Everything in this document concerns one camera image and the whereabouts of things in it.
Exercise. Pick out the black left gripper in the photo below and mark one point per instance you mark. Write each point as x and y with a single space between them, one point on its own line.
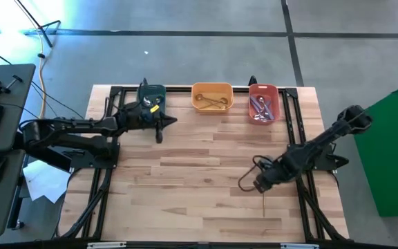
137 119

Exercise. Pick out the white paper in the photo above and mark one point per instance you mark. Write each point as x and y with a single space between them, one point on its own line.
47 186

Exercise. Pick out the black edge rail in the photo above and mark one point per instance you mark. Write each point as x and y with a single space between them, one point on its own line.
199 246

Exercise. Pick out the yellow plastic bin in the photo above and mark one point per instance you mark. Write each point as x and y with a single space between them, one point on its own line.
213 86

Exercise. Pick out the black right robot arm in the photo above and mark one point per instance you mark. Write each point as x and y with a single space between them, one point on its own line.
323 138

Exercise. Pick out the green board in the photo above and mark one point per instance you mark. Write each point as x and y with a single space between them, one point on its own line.
389 148

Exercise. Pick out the silver bracket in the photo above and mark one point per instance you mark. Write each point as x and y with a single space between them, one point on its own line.
105 245
299 246

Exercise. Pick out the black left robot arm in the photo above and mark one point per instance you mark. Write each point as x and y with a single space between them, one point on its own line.
74 124

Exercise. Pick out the red-orange plastic bin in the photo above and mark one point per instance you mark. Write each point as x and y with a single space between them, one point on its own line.
273 91

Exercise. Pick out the yellow tag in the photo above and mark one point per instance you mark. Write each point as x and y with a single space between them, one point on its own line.
154 109

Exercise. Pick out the black aluminium table frame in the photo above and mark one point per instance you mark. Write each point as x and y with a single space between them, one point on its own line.
181 89

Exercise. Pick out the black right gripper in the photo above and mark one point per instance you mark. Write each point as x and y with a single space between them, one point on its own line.
269 176

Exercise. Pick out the black table clamp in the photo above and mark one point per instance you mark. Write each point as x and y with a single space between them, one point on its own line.
145 81
252 81

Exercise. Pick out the black floor stand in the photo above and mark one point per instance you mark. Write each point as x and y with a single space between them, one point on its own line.
49 41

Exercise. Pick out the dark green plastic bin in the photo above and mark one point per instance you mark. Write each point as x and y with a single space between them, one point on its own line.
150 90

